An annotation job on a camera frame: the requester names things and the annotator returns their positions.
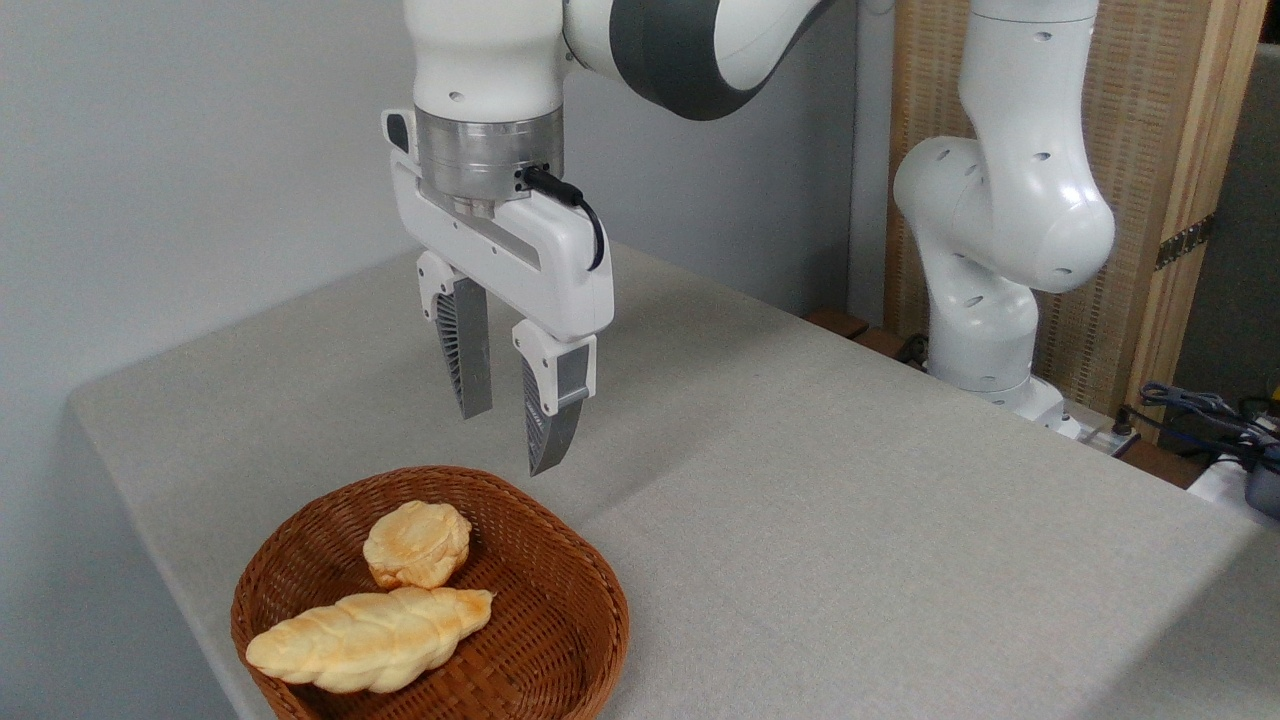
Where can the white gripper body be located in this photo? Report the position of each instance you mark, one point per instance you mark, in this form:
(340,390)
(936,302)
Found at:
(520,250)

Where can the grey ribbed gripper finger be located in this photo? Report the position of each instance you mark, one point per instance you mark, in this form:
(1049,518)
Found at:
(553,400)
(466,350)

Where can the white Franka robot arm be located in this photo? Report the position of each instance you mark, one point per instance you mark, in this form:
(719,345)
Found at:
(1010,200)

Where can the round bread roll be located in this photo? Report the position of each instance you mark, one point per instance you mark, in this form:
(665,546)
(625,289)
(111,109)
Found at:
(418,545)

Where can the long braided bread loaf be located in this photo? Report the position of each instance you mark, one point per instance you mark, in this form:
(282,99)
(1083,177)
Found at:
(370,640)

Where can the brown woven wicker basket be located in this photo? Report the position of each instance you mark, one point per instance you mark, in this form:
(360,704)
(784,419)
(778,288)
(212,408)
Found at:
(520,620)

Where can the woven bamboo folding screen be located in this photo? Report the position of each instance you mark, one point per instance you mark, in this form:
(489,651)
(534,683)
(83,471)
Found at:
(1150,150)

